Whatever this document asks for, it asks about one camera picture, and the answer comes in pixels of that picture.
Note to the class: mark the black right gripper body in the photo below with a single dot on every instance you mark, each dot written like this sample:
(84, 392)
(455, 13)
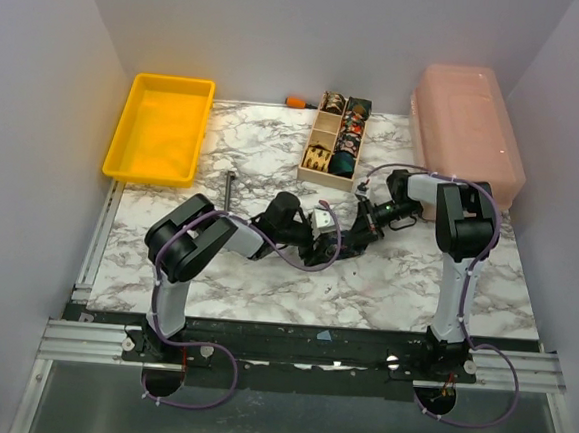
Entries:
(365, 223)

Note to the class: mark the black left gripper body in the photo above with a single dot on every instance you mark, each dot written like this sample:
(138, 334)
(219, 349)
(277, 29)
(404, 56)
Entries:
(296, 234)

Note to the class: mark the navy floral necktie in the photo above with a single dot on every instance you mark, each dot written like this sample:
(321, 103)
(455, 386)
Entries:
(350, 247)

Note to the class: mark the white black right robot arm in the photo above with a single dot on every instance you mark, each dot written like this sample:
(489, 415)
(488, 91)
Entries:
(467, 227)

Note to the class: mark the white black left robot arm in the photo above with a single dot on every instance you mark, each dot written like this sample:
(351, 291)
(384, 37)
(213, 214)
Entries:
(183, 243)

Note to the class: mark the dark green rolled tie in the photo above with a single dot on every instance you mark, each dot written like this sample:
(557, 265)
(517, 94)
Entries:
(342, 164)

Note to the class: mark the yellow beetle print rolled tie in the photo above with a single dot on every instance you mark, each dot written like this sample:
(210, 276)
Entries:
(317, 158)

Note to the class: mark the dark rose print rolled tie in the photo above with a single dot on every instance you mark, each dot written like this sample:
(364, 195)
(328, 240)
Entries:
(348, 142)

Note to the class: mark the wooden compartment organizer box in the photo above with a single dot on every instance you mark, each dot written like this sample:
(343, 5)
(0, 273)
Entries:
(324, 132)

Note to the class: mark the metal rod tool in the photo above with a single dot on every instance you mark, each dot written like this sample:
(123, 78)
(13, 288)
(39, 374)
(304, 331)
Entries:
(231, 175)

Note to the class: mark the red floral rolled tie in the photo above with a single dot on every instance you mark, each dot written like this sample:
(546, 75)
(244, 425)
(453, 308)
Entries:
(353, 123)

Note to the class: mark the green yellow rolled tie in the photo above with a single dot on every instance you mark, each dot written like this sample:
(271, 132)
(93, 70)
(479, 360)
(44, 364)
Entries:
(361, 107)

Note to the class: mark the pink plastic storage box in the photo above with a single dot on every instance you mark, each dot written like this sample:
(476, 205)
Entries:
(460, 126)

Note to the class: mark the cream brown rolled tie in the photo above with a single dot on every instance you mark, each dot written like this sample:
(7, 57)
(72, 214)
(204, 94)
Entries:
(333, 103)

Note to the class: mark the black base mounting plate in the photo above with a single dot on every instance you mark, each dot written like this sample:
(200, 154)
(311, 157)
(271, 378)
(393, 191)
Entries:
(296, 359)

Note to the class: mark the yellow plastic tray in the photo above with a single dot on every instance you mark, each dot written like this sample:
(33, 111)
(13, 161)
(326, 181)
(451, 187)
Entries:
(159, 136)

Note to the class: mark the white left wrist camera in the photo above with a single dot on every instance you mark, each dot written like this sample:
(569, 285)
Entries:
(323, 220)

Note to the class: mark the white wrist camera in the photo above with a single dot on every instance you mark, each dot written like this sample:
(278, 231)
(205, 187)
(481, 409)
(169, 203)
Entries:
(323, 220)
(362, 190)

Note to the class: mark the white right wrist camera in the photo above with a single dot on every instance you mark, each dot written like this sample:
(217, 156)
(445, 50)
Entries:
(362, 190)

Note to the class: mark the orange handled screwdriver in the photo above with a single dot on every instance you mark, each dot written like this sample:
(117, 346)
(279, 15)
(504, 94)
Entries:
(298, 103)

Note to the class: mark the aluminium extrusion rail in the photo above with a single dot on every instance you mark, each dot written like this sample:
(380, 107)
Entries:
(64, 340)

